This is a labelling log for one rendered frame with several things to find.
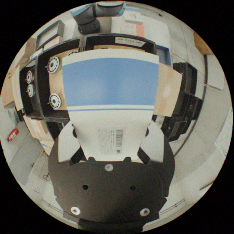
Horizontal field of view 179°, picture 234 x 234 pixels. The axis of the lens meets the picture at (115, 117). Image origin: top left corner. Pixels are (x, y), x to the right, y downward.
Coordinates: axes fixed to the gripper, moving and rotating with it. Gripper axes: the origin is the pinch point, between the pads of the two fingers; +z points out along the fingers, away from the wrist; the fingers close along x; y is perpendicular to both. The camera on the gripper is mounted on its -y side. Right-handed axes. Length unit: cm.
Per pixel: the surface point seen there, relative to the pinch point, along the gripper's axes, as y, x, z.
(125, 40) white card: -25.0, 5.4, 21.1
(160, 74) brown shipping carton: -11.4, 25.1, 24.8
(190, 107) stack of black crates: 16, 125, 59
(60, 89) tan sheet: -4.2, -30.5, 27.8
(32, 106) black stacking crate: 3, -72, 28
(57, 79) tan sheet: -10.4, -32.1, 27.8
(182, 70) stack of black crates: -32, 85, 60
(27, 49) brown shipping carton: -55, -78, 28
